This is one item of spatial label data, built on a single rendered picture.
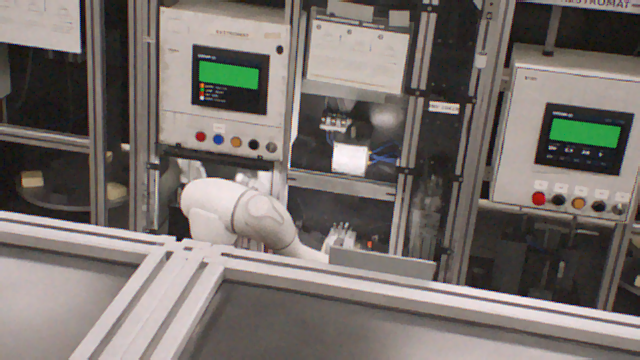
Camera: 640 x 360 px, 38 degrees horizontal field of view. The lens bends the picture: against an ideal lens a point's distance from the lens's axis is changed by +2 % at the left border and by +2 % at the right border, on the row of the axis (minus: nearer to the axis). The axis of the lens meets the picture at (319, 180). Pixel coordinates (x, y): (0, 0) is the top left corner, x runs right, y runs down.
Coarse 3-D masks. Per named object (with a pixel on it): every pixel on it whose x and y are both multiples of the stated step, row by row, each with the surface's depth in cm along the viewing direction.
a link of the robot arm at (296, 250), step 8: (296, 240) 257; (288, 248) 255; (296, 248) 260; (304, 248) 266; (288, 256) 260; (296, 256) 263; (304, 256) 266; (312, 256) 268; (320, 256) 270; (328, 256) 273
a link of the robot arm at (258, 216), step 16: (256, 192) 248; (240, 208) 245; (256, 208) 240; (272, 208) 241; (240, 224) 245; (256, 224) 241; (272, 224) 242; (288, 224) 247; (256, 240) 249; (272, 240) 247; (288, 240) 251
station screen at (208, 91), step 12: (204, 60) 287; (216, 60) 287; (228, 60) 286; (240, 60) 285; (252, 60) 285; (204, 84) 291; (216, 84) 290; (228, 84) 289; (204, 96) 292; (216, 96) 292; (228, 96) 291; (240, 96) 290; (252, 96) 289; (252, 108) 291
